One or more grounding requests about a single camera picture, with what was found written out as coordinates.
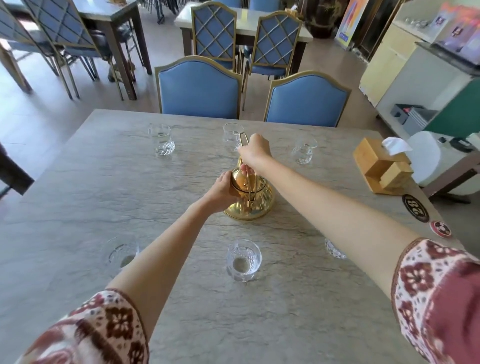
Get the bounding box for person's left hand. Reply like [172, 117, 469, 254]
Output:
[203, 169, 242, 215]

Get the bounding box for person's right hand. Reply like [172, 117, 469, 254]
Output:
[238, 133, 272, 174]

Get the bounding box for gold metal teapot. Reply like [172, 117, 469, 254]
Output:
[223, 132, 277, 221]

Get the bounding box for person's left forearm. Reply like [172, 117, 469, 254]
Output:
[106, 197, 218, 340]

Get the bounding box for person's right forearm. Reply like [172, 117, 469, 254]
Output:
[253, 152, 421, 301]

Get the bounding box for clear cut glass cup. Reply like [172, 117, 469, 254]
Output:
[222, 122, 245, 155]
[225, 239, 263, 283]
[147, 123, 176, 158]
[106, 239, 142, 275]
[324, 238, 348, 260]
[291, 136, 319, 166]

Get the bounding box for blue padded gold-framed chair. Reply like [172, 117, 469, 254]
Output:
[263, 71, 352, 128]
[154, 55, 244, 120]

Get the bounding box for blue lattice-back chair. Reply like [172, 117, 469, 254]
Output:
[19, 0, 125, 101]
[242, 10, 304, 112]
[190, 1, 238, 73]
[0, 0, 81, 100]

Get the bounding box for white top dining table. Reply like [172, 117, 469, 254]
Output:
[174, 2, 314, 74]

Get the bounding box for wooden tissue box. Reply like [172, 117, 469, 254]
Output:
[353, 137, 414, 196]

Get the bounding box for white paper tissue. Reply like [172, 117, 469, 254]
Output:
[381, 136, 413, 157]

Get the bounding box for large dark ceramic jar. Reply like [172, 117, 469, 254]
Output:
[301, 0, 350, 40]

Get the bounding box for colourful standing poster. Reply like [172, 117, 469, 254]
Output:
[334, 0, 371, 48]

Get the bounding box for grey box of menus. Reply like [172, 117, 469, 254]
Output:
[389, 103, 439, 136]

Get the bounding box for cream service counter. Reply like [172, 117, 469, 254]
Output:
[358, 0, 480, 140]

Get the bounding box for round black table sticker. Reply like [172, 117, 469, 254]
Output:
[401, 193, 430, 223]

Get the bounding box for dark wooden dining table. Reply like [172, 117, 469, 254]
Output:
[70, 0, 153, 102]

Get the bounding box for floral left sleeve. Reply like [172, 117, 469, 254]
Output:
[14, 288, 151, 364]

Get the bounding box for floral sleeve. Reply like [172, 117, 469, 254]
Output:
[14, 288, 151, 364]
[390, 238, 480, 364]

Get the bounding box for round red table sticker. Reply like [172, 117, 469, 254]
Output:
[429, 220, 454, 238]

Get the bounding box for black handheld device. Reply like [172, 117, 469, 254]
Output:
[449, 136, 476, 153]

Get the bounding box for dark wooden chair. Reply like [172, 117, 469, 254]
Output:
[0, 142, 35, 199]

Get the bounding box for purple printed brochures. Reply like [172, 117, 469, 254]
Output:
[430, 0, 480, 65]

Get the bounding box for floral right sleeve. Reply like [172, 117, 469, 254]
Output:
[390, 238, 480, 364]

